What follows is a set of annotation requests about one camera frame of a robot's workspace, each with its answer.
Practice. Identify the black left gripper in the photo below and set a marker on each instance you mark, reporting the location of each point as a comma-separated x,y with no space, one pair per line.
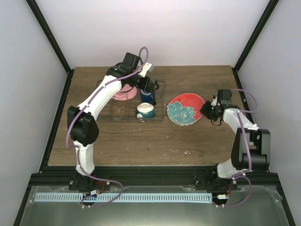
149,88

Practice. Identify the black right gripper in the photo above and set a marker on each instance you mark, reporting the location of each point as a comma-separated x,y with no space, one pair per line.
204,111

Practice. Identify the dark blue mug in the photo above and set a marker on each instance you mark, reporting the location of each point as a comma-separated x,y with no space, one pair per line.
147,97

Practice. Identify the pink plastic bear plate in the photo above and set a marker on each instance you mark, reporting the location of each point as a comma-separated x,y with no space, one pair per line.
126,93

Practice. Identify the cream upturned bowl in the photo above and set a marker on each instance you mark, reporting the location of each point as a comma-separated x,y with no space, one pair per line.
145,110

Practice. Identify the red plate with teal flower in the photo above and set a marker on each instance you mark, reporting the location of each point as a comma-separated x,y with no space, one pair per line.
185,108

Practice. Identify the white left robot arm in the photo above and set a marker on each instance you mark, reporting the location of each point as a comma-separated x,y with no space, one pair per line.
81,120

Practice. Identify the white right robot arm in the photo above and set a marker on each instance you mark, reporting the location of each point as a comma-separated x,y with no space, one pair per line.
251,147

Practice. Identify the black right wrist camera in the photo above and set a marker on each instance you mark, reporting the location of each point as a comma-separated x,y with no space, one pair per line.
224,96

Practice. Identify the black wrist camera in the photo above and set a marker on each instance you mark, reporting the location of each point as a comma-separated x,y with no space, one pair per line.
131,60
224,96

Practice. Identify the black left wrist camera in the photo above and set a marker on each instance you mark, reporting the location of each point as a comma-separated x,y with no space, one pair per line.
131,60

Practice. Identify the grey wire dish rack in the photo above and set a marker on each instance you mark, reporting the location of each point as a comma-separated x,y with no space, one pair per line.
125,110

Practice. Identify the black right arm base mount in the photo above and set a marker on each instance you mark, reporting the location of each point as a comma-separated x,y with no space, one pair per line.
209,181

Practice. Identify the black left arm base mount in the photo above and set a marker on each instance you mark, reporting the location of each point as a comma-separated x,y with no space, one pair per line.
86,184

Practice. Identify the black aluminium enclosure frame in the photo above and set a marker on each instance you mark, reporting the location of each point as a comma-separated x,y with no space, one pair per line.
139,175

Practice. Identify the light blue slotted cable duct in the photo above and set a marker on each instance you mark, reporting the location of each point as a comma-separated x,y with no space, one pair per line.
126,197

